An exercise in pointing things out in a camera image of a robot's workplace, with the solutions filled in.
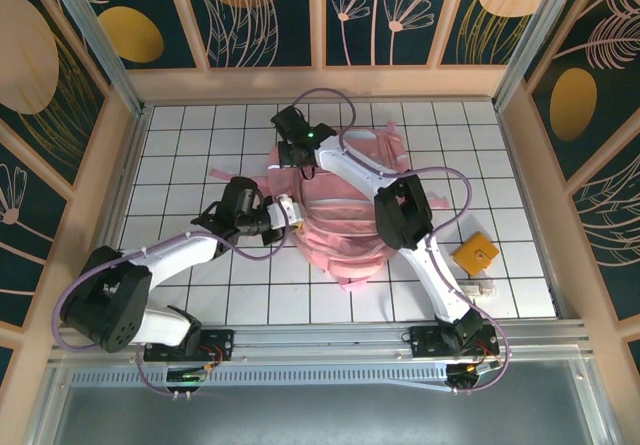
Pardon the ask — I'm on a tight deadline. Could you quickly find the pink backpack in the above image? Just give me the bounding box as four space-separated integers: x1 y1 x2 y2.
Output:
208 122 449 294

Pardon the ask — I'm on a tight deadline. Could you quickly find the yellow snap wallet notebook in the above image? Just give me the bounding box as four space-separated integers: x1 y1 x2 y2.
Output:
451 232 501 272

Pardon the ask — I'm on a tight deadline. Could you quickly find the small clear plastic box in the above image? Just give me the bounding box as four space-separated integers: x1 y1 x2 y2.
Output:
459 279 499 300

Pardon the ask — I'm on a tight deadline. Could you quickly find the grey metal panel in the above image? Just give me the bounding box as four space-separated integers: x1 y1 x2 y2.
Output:
27 364 619 445

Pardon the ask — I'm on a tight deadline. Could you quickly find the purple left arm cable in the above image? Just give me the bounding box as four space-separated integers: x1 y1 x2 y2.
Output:
58 204 296 399

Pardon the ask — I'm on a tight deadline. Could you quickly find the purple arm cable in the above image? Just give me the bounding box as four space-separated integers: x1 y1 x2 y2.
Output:
58 204 296 399
292 87 511 397

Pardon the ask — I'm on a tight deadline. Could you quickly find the aluminium side rail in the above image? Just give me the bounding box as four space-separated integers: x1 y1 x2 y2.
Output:
74 107 152 327
494 104 571 319

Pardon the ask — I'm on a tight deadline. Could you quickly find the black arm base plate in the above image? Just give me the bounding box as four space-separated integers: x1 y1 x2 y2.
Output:
409 324 501 361
143 328 236 364

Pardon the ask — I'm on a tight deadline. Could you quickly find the aluminium mounting rail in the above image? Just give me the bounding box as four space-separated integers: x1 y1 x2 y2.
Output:
52 320 591 366

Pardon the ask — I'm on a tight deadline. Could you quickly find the wired controller board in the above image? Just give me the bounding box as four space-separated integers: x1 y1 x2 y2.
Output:
446 357 502 391
166 363 212 387

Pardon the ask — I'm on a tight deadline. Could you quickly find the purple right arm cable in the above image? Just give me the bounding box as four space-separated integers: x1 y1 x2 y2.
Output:
292 87 511 397

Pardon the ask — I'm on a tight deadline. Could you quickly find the slotted grey cable duct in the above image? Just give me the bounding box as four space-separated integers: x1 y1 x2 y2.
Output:
69 362 451 392

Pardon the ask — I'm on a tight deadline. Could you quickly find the aluminium corner post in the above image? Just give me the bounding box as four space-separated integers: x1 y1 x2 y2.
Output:
492 0 587 111
42 0 147 117

